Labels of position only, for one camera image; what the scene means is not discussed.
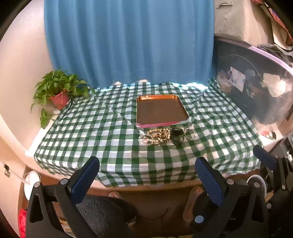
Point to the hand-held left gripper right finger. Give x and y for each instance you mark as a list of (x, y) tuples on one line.
[(209, 180)]

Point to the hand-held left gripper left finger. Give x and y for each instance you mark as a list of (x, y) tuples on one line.
[(85, 176)]

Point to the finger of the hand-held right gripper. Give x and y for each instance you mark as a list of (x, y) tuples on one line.
[(265, 156)]

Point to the orange metal tray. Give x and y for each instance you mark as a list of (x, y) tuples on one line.
[(160, 109)]

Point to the red green packet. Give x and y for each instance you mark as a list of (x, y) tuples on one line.
[(271, 135)]

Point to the white round device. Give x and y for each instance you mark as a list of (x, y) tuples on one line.
[(250, 180), (31, 179)]

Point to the person's right foot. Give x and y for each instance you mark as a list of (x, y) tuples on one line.
[(189, 203)]

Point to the person's foot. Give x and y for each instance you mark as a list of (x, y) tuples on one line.
[(114, 194), (189, 203)]

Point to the person's left foot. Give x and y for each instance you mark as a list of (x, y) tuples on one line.
[(114, 194)]

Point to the green checkered tablecloth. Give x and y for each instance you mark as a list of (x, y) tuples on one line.
[(91, 137)]

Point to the person's left leg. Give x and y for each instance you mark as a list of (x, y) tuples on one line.
[(103, 212)]

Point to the clear plastic storage bin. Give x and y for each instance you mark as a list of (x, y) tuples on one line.
[(251, 109)]

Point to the white crumpled cloth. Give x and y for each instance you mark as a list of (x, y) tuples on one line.
[(273, 85)]

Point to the green potted plant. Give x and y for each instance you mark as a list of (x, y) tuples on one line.
[(60, 98)]

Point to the white printed card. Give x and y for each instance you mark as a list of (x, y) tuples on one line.
[(237, 78)]

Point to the grey garment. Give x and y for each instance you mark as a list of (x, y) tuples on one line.
[(274, 48)]

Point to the red patterned cloth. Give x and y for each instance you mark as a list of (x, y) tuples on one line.
[(280, 22)]

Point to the grey fabric storage bag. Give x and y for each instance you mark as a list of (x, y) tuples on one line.
[(240, 20)]

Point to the blue curtain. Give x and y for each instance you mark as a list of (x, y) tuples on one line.
[(128, 41)]

